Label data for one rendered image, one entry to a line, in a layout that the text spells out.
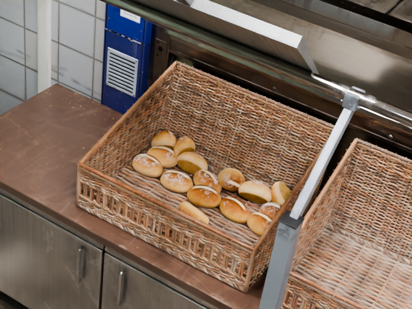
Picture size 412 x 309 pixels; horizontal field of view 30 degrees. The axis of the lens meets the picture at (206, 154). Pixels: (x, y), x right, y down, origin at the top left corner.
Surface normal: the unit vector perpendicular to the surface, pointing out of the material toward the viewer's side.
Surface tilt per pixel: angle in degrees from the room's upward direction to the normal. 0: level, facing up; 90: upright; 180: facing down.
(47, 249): 90
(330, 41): 70
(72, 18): 90
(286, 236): 90
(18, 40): 90
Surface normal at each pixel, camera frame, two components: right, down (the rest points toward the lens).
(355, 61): -0.45, 0.14
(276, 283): -0.52, 0.45
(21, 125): 0.12, -0.80
